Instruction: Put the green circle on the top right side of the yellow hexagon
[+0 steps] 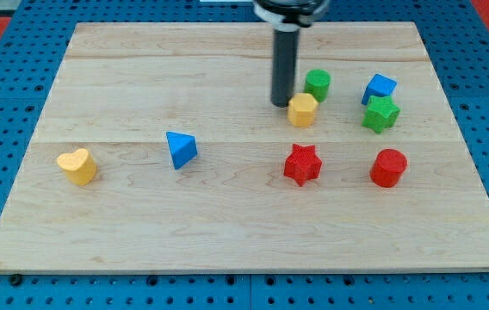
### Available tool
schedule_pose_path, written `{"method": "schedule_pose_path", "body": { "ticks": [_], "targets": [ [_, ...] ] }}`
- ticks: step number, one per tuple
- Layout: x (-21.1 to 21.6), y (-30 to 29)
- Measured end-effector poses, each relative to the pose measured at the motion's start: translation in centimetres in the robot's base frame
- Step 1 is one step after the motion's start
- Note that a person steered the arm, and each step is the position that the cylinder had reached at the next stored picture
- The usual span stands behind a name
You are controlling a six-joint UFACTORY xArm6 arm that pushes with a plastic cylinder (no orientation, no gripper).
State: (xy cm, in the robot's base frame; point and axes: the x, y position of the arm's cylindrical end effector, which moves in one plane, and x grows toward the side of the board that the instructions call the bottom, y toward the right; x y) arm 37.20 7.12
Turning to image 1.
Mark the green cylinder block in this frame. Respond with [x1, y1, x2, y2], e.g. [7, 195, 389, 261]
[304, 69, 331, 102]

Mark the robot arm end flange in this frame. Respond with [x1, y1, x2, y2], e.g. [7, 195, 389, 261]
[252, 0, 331, 31]

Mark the yellow hexagon block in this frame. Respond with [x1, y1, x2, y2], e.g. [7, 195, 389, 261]
[288, 93, 319, 127]

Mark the red star block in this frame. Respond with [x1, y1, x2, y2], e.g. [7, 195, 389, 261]
[283, 144, 323, 187]

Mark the blue triangle block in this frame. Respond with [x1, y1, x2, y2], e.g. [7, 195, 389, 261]
[166, 132, 198, 170]

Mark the light wooden board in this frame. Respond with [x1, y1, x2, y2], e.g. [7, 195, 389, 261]
[0, 22, 489, 275]

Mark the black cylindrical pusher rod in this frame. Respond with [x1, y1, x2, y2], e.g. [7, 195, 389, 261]
[270, 29, 300, 108]

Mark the green star block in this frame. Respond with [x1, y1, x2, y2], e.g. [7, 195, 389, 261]
[362, 96, 401, 134]

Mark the red cylinder block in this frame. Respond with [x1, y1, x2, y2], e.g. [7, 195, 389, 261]
[369, 149, 408, 188]

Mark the blue cube block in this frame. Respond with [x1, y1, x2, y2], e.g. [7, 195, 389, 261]
[362, 73, 398, 106]

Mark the yellow heart block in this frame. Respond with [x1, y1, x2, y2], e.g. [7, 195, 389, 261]
[57, 148, 97, 186]

